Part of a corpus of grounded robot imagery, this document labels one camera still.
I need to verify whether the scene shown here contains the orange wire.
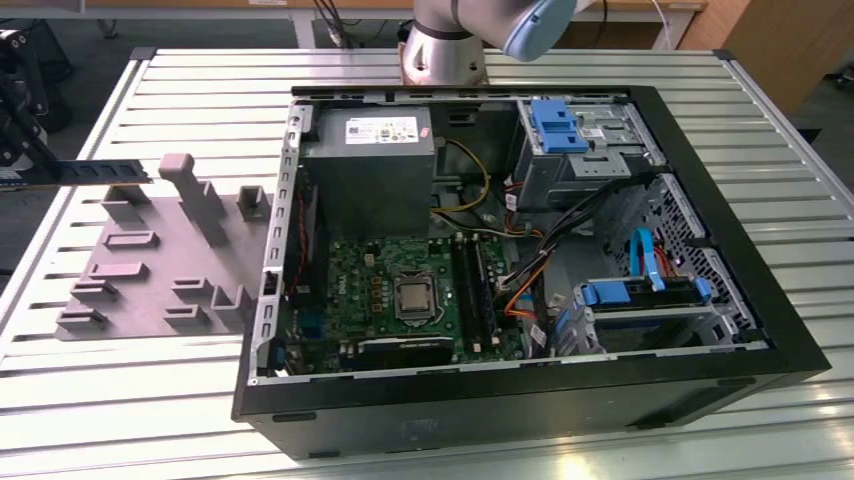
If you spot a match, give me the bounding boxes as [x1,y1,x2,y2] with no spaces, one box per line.
[504,279,536,319]

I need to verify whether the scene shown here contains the hard disk in blue carrier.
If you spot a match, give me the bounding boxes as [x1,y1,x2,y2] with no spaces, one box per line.
[578,277,714,314]

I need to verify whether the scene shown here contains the silver CPU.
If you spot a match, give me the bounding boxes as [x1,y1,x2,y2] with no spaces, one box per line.
[398,284,434,310]

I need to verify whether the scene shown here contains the black cable bundle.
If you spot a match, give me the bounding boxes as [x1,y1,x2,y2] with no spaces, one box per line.
[533,174,660,256]

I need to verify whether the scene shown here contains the black PC case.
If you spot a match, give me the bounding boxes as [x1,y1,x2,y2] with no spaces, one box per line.
[230,84,835,459]

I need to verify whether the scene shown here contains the green RAM stick black chips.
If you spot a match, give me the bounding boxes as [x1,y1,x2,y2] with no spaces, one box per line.
[0,158,147,189]

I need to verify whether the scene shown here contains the blue flat wire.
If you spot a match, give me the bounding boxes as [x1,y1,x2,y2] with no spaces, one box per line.
[630,227,669,294]

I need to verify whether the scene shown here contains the black graphics card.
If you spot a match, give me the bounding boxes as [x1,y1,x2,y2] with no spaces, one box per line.
[338,335,456,372]

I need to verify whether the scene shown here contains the empty RAM slot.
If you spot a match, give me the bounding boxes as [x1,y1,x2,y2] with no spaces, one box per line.
[450,232,484,354]

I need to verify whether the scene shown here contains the green motherboard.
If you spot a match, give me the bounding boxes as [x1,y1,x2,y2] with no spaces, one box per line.
[286,234,536,374]

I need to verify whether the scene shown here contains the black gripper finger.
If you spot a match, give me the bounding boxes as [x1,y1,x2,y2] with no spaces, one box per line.
[14,102,62,188]

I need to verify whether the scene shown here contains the metal disk bay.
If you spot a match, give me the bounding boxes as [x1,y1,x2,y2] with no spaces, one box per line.
[574,303,740,357]

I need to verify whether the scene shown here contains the installed RAM stick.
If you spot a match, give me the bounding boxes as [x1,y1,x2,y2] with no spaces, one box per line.
[474,239,501,346]

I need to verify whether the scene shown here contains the metal drive cage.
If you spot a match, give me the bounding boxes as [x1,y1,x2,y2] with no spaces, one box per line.
[513,97,669,211]

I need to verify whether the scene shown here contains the blue drive latch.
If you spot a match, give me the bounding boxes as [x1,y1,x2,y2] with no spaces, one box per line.
[530,99,590,155]

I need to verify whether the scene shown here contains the CPU socket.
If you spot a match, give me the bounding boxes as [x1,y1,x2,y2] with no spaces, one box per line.
[389,271,448,327]

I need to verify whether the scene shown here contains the wooden desk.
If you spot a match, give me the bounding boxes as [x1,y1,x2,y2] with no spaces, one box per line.
[573,0,709,51]

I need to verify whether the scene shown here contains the grey power supply unit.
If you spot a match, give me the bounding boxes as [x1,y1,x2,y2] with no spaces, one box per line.
[298,105,440,241]

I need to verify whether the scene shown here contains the wooden cabinet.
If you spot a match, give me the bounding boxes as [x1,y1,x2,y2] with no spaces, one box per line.
[724,0,854,116]

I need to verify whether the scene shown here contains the black mesh waste bin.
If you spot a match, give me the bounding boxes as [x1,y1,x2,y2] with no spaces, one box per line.
[26,19,75,134]

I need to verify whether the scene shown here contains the grey parts rack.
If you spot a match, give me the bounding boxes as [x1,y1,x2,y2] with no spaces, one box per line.
[53,152,275,344]

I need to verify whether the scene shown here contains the yellow wire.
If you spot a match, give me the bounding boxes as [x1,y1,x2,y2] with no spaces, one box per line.
[430,139,493,226]

